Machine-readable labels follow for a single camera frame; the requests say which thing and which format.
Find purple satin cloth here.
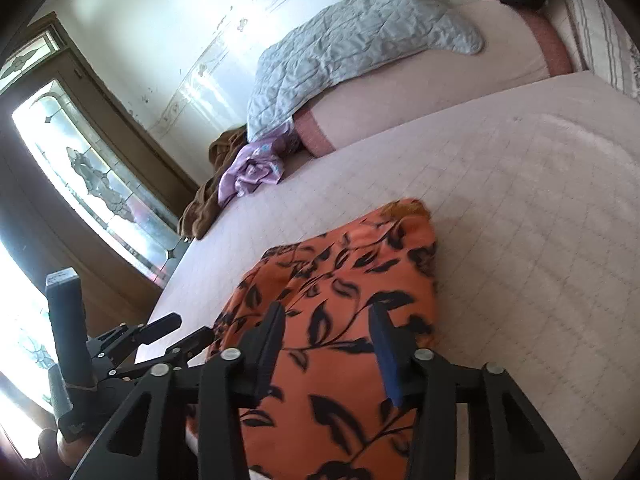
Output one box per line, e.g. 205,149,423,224
217,127,301,206

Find bed with white quilted cover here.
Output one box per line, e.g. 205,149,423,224
145,70,640,480

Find stained glass wooden door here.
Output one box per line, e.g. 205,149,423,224
0,15,201,291

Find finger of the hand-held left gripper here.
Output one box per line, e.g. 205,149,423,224
105,326,218,381
89,312,182,361

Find long pale pink bolster pillow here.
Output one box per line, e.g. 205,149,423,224
292,0,575,157

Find orange black leaf-print garment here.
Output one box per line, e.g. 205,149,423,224
186,198,441,480

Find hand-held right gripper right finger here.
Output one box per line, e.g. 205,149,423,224
367,302,583,480

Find stained glass window panel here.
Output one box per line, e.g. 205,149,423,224
0,242,61,436

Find grey quilted blanket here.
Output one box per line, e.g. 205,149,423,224
246,0,486,142

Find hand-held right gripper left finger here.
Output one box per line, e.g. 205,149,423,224
70,301,287,480

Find striped white bedding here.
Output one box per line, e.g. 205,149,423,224
552,0,640,97

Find person's left hand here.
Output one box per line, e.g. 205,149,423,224
39,427,91,466

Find brown cloth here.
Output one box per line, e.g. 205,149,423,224
179,127,251,241

